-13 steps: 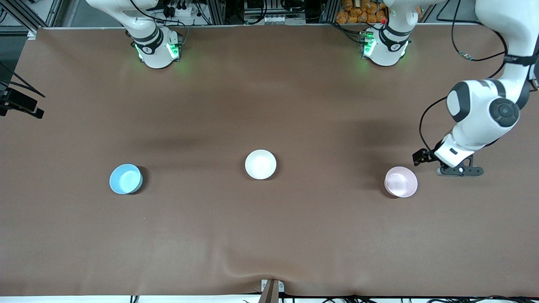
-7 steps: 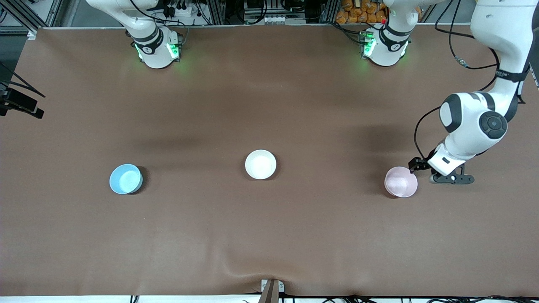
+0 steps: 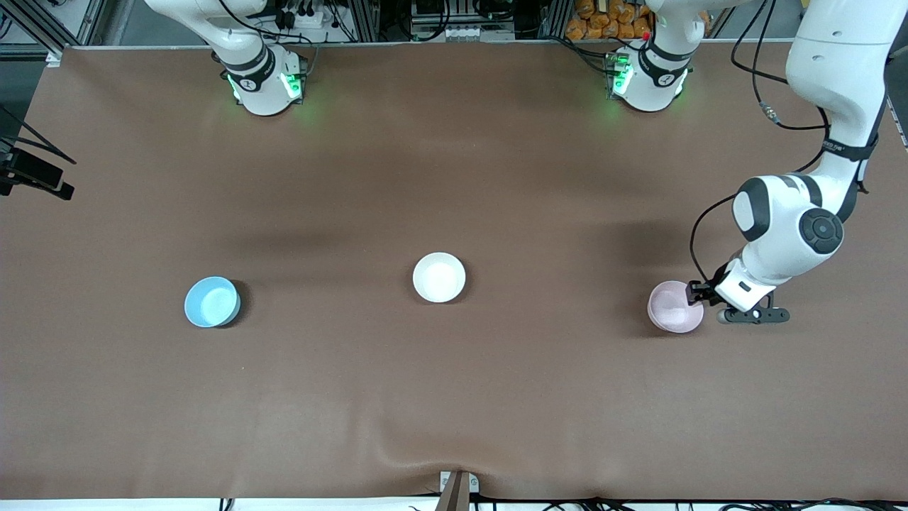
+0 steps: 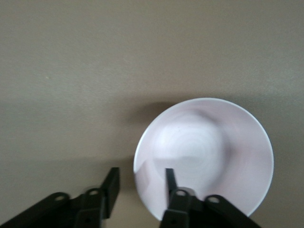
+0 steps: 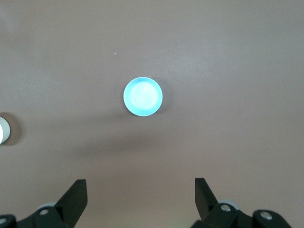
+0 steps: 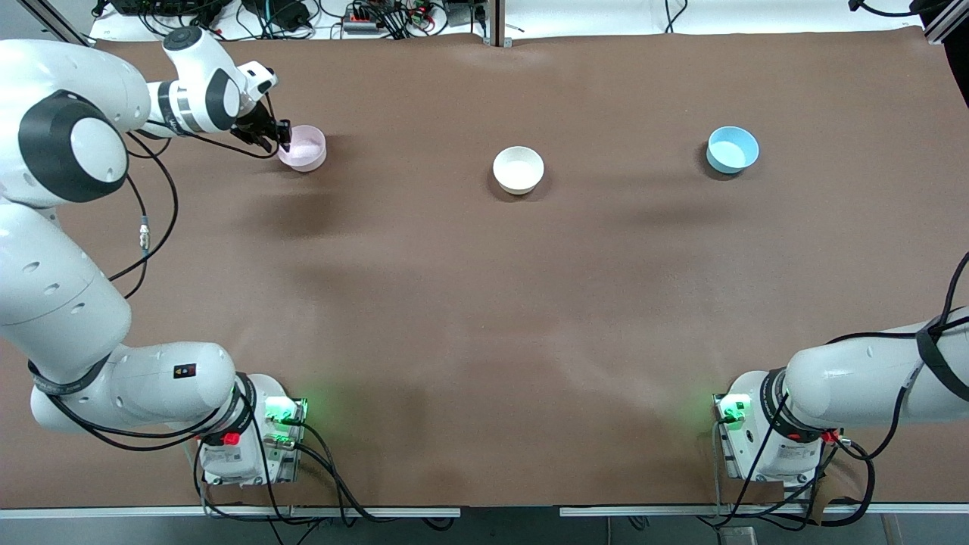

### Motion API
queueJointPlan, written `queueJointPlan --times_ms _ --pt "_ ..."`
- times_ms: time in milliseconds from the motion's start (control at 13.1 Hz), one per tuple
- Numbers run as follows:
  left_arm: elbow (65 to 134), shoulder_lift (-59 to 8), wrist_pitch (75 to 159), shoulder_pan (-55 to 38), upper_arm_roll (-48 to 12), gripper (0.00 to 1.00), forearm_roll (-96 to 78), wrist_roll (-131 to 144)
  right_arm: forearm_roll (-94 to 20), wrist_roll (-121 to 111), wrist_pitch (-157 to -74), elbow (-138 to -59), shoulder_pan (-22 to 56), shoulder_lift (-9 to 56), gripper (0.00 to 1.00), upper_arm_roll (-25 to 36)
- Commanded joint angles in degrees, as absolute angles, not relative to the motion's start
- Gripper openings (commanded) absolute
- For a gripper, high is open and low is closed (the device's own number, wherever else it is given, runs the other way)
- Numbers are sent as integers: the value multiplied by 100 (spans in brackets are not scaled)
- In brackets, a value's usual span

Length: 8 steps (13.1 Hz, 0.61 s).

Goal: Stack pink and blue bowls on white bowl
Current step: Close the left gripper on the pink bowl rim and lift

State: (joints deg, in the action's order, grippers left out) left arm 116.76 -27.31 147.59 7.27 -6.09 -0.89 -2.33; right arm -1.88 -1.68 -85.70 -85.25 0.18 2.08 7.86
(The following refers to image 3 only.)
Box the light blue bowl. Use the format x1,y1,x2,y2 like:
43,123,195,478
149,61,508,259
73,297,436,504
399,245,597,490
184,276,241,329

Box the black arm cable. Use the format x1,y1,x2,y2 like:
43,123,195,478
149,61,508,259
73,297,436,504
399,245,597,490
0,105,79,165
690,0,832,286

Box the white bowl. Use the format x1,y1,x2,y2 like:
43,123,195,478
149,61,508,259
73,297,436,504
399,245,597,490
412,252,467,304

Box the pale pink bowl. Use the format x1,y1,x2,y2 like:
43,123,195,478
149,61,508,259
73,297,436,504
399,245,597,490
647,280,705,334

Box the white power strip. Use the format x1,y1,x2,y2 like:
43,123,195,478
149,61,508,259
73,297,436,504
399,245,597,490
279,0,336,31

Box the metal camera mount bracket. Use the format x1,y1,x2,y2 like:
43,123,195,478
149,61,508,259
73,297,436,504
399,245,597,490
438,470,481,511

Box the aluminium frame profile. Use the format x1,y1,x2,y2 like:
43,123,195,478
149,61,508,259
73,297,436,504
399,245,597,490
541,0,572,40
346,0,382,43
0,0,109,59

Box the brown table mat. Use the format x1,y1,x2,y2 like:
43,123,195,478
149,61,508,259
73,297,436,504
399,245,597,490
0,41,908,502

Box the pile of orange packaged goods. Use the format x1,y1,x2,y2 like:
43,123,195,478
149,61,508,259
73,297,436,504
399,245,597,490
565,0,655,41

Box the white terminal block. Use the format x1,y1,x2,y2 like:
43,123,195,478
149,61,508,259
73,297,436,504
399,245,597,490
410,21,516,43

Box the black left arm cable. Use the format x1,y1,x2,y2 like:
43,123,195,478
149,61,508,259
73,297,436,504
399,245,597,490
690,0,832,286

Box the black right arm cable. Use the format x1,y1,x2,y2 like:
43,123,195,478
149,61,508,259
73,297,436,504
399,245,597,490
0,105,79,165

